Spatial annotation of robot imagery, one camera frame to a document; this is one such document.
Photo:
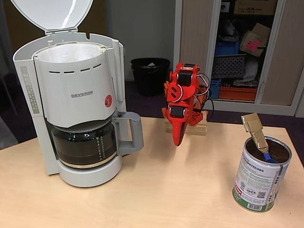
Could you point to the wooden base block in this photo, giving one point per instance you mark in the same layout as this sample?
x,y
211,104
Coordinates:
x,y
197,129

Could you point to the white green coffee can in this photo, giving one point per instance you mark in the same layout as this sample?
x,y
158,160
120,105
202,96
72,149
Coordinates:
x,y
256,180

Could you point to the black waste bin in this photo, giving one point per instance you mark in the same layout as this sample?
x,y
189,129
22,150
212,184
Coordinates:
x,y
147,78

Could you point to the orange plastic crate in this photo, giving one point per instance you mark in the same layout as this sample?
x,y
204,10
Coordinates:
x,y
237,93

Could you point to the large blue plastic crate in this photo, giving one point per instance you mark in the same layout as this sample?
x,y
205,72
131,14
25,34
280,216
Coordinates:
x,y
226,48

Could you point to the cardboard box pink label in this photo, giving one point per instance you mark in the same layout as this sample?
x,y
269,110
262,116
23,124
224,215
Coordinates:
x,y
255,38

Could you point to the grey tall cabinet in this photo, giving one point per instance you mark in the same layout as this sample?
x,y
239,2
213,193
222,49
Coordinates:
x,y
194,35

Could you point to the white drip coffee maker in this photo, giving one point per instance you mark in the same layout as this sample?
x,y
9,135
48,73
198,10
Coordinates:
x,y
71,78

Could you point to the grey perforated basket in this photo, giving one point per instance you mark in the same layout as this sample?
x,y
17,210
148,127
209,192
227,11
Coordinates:
x,y
228,66

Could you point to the red robot arm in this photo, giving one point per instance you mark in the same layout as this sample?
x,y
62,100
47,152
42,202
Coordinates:
x,y
187,92

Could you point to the flat brown cardboard box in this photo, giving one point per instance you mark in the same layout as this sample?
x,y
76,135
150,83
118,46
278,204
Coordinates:
x,y
254,7

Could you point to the orange printed part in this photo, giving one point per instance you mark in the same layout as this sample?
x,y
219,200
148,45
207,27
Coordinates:
x,y
166,88

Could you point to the small blue plastic crate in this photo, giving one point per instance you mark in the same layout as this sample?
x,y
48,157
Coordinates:
x,y
215,89

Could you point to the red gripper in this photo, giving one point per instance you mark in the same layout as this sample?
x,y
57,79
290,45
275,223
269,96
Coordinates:
x,y
176,111

